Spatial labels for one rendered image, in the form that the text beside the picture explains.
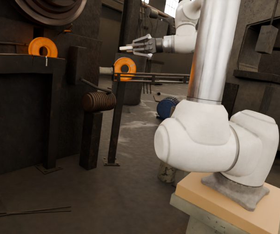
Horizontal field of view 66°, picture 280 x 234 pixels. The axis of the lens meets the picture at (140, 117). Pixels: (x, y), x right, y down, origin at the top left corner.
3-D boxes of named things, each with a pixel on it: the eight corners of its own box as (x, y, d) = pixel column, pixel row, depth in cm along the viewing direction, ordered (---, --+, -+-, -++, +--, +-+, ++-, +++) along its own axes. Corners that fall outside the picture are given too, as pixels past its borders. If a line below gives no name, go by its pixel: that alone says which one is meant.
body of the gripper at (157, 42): (162, 35, 111) (144, 36, 113) (163, 52, 113) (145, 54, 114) (163, 38, 119) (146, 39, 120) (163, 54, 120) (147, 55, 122)
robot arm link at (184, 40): (174, 58, 119) (174, 36, 122) (204, 55, 116) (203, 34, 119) (174, 47, 108) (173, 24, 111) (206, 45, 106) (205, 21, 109)
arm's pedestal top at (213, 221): (282, 209, 82) (286, 200, 81) (275, 263, 57) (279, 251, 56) (202, 174, 100) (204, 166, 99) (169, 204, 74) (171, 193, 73)
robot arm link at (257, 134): (276, 187, 70) (302, 123, 63) (229, 188, 64) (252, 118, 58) (242, 161, 84) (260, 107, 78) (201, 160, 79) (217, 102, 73)
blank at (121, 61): (120, 84, 152) (121, 84, 149) (109, 64, 146) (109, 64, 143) (138, 73, 154) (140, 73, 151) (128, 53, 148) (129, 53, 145)
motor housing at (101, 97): (73, 165, 152) (80, 89, 139) (97, 158, 169) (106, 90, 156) (85, 173, 144) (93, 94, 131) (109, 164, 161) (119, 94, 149)
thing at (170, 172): (154, 177, 154) (168, 106, 141) (163, 172, 163) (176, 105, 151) (168, 184, 147) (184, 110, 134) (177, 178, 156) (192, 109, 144)
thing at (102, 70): (98, 75, 148) (98, 66, 146) (111, 75, 151) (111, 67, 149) (99, 76, 143) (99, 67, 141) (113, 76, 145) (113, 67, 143)
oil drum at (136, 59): (103, 98, 419) (109, 50, 397) (124, 97, 465) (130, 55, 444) (125, 105, 384) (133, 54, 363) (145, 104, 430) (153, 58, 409)
